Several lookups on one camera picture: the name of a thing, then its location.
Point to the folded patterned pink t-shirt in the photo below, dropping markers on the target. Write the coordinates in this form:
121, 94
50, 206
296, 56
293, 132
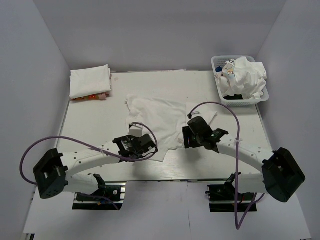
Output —
94, 97

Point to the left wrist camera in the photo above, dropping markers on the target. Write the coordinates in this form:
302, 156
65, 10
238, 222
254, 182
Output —
135, 130

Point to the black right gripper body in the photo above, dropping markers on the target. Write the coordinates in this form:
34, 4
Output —
195, 140

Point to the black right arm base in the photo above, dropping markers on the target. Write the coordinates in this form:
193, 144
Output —
221, 200

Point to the white plastic laundry basket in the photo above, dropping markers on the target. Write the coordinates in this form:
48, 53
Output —
220, 62

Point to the green t-shirt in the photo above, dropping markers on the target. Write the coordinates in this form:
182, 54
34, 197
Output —
235, 97

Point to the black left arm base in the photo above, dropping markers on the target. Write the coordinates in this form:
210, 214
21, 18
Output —
109, 198

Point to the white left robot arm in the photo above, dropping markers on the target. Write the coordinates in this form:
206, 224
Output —
60, 172

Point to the white printed t-shirt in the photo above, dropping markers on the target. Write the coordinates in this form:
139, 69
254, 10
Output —
242, 77

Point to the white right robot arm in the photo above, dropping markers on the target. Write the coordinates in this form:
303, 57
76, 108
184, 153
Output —
278, 175

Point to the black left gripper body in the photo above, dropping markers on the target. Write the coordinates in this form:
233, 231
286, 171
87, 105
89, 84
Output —
131, 138

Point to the folded white t-shirt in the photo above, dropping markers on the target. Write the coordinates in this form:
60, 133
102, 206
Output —
90, 81

